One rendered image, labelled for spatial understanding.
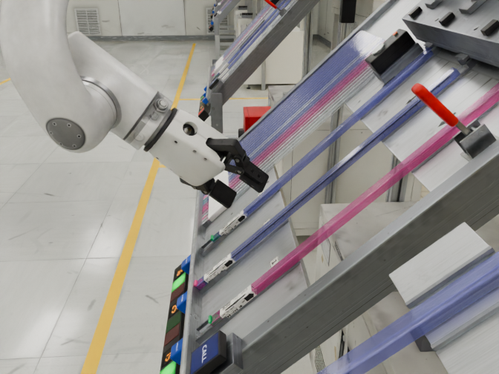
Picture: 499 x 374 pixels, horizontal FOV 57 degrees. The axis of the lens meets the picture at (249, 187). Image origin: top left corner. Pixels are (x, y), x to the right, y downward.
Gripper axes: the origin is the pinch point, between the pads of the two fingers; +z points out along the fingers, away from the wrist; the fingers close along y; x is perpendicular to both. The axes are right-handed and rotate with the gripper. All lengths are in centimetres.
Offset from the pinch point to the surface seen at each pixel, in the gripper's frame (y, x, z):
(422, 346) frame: -3.2, 6.1, 39.5
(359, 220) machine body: 25, -28, 42
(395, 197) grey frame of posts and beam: 25, -42, 51
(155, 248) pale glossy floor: 152, -37, 29
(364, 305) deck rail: -17.7, 13.8, 12.8
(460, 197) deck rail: -29.8, 3.5, 10.8
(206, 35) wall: 615, -604, 26
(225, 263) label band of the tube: 7.5, 8.4, 5.4
